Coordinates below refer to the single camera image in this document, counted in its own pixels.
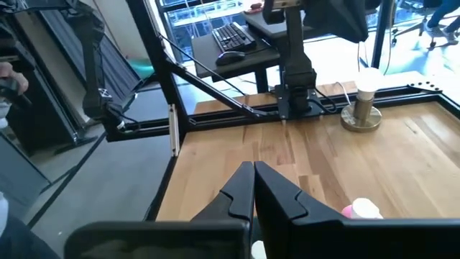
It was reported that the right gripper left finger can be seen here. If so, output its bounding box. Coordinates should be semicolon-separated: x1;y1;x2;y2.
192;160;256;222

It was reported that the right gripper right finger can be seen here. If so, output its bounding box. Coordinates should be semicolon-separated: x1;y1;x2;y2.
254;160;346;259

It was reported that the pink paint bottle white cap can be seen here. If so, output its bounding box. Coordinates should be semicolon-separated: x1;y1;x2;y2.
341;197;384;219

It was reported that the black jointed leader arm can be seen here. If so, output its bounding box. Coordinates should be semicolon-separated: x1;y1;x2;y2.
0;0;142;135

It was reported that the brass lamp white round top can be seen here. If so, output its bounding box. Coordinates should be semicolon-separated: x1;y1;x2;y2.
340;67;383;133

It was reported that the dark side desk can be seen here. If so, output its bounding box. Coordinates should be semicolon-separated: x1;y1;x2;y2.
190;21;285;95

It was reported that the black computer mouse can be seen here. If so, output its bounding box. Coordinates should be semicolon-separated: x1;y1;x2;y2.
214;50;247;67

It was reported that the teal round object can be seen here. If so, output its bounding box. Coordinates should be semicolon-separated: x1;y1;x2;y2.
127;58;156;81

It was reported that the black keyboard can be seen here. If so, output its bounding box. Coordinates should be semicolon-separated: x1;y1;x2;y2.
211;22;258;53

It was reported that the grey laptop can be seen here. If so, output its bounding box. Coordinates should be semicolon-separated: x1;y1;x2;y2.
243;10;288;40

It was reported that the office chair base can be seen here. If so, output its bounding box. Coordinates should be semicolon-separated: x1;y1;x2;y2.
390;0;460;48

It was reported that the person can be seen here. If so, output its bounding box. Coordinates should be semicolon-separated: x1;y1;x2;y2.
425;0;460;46
0;96;62;259

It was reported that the person's hand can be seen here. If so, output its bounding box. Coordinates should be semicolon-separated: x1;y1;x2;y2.
0;61;29;97

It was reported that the silver metal bracket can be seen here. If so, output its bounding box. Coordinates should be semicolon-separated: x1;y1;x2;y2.
168;104;181;158

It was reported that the white lamp cable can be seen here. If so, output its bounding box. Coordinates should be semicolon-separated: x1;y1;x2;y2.
334;81;352;106

